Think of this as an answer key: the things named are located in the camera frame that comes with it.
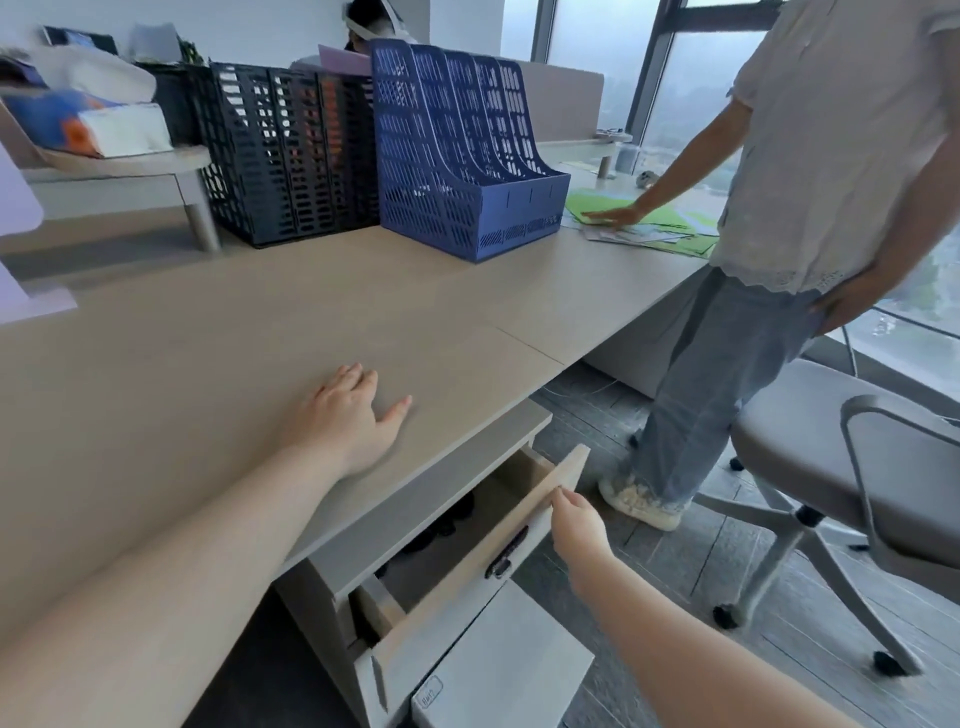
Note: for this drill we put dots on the person's right hand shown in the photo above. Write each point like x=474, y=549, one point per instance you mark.
x=581, y=536

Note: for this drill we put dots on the person's left hand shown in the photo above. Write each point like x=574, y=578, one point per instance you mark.
x=341, y=427

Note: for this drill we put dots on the person's right forearm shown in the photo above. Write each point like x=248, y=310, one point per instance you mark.
x=690, y=660

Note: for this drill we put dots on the person's left forearm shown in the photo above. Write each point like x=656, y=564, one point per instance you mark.
x=165, y=577

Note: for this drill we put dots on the grey drawer cabinet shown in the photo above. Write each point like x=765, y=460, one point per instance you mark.
x=420, y=495

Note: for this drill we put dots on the grey office chair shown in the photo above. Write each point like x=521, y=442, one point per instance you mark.
x=810, y=457

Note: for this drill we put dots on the black plastic file rack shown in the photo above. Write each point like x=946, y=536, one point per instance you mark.
x=285, y=165

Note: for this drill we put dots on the blue plastic file rack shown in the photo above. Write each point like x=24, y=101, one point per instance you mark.
x=465, y=172

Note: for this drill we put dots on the pale blue paper sheets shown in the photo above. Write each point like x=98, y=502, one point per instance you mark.
x=622, y=235

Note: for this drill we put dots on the orange folder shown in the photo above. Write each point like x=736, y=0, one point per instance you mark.
x=330, y=112

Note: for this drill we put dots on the green paper sheets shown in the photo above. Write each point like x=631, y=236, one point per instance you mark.
x=675, y=219

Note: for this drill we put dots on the wooden desk riser shelf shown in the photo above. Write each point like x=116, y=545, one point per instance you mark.
x=577, y=148
x=127, y=169

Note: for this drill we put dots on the lilac paper sheet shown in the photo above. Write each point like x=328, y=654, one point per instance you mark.
x=19, y=300

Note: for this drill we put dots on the grey game controller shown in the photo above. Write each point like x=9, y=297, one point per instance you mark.
x=646, y=179

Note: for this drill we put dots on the white papers in rack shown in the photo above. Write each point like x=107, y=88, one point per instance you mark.
x=306, y=63

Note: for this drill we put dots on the lilac paper in rack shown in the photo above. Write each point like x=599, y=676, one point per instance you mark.
x=345, y=60

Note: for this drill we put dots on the grey cup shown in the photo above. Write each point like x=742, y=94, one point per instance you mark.
x=627, y=159

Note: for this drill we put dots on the grey desk divider panel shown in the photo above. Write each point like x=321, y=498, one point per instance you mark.
x=562, y=101

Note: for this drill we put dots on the blue orange tissue pack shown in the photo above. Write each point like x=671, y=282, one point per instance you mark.
x=82, y=120

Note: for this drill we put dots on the brown board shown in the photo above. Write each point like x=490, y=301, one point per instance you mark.
x=15, y=142

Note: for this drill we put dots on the dark window frame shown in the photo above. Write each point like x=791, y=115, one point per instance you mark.
x=656, y=60

